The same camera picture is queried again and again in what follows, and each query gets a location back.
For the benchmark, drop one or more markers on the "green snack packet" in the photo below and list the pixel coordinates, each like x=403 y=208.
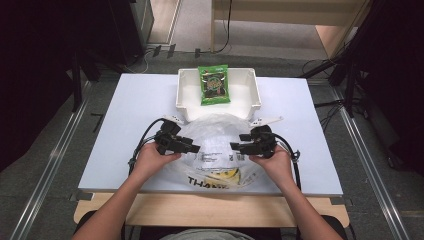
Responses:
x=214 y=85

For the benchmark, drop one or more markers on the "person's left hand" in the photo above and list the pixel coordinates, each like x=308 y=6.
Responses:
x=150 y=161

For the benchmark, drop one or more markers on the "person's grey shirt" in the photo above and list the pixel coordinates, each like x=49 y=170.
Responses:
x=206 y=235

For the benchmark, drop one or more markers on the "white plastic bin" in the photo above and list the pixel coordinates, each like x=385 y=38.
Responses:
x=186 y=86

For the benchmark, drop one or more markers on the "small black floor block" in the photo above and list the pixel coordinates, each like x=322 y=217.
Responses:
x=157 y=50
x=171 y=50
x=197 y=52

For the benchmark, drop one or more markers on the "black stand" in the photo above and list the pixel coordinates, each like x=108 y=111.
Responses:
x=350 y=66
x=77 y=80

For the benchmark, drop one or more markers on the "metal floor rail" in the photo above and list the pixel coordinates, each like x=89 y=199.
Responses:
x=50 y=163
x=366 y=160

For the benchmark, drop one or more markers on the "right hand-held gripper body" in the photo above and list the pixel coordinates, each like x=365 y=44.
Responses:
x=265 y=143

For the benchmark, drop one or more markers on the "translucent white plastic bag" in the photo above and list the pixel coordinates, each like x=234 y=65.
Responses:
x=213 y=133

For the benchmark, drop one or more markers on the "light wooden desk frame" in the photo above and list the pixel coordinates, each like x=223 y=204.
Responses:
x=206 y=210

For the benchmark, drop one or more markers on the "light wooden bench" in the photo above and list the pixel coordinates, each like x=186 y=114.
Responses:
x=283 y=13

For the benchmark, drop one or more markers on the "person's right hand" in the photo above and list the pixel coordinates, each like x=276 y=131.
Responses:
x=278 y=165

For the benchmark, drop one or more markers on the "black curtain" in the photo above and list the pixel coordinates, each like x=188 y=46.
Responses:
x=30 y=83
x=400 y=83

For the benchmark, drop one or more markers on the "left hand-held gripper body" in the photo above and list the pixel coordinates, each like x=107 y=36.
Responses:
x=168 y=140

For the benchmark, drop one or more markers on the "black cabinet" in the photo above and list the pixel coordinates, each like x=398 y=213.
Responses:
x=133 y=30

